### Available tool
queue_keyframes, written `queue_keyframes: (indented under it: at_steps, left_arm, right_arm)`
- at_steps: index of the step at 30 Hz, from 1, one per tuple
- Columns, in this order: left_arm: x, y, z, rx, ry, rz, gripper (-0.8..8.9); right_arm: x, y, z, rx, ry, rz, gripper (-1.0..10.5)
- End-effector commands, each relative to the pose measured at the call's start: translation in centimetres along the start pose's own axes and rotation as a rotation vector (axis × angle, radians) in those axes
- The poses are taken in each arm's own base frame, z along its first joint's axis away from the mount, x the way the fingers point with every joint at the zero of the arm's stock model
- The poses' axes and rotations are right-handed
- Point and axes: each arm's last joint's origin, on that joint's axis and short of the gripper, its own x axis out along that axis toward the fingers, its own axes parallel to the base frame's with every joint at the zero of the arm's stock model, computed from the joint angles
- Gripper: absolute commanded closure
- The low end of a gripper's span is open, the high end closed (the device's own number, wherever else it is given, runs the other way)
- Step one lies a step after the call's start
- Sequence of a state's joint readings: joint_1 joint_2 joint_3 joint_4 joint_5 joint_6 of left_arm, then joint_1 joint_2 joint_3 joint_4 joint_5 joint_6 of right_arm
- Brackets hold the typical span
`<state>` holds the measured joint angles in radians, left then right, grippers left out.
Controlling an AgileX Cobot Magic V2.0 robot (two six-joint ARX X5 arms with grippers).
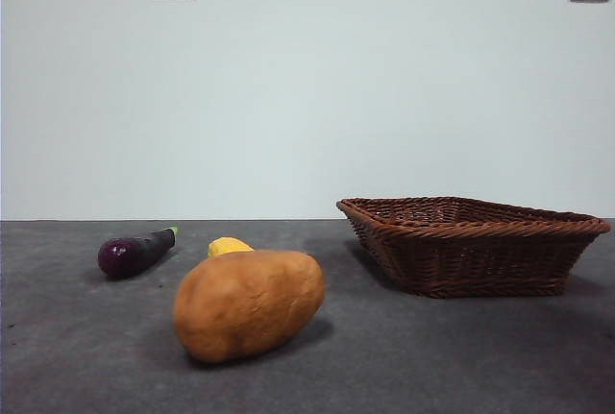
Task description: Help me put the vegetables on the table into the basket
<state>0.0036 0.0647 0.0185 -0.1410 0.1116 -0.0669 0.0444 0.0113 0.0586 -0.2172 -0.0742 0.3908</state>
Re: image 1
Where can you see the brown wicker basket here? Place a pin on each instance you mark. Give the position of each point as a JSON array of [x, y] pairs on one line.
[[461, 260]]

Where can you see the brown potato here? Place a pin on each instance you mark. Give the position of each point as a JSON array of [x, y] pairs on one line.
[[245, 303]]

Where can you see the purple eggplant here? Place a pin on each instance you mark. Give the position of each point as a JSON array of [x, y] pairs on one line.
[[130, 255]]

